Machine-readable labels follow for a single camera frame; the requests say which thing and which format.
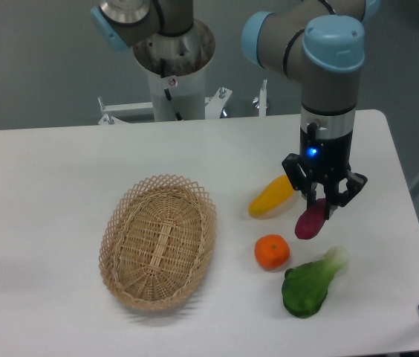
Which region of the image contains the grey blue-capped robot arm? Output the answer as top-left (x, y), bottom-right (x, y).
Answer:
top-left (91, 1), bottom-right (380, 217)

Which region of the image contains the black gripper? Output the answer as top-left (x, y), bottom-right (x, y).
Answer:
top-left (282, 130), bottom-right (367, 220)

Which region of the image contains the green bok choy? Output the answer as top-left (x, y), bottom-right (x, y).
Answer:
top-left (281, 246), bottom-right (349, 318)

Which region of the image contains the purple sweet potato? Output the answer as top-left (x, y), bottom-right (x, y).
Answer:
top-left (295, 199), bottom-right (326, 240)

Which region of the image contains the orange tangerine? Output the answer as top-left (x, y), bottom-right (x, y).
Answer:
top-left (253, 234), bottom-right (290, 270)

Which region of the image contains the oval wicker basket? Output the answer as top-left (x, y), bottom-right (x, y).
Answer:
top-left (99, 175), bottom-right (217, 312)

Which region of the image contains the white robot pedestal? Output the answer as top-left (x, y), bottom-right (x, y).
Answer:
top-left (133, 19), bottom-right (215, 122)

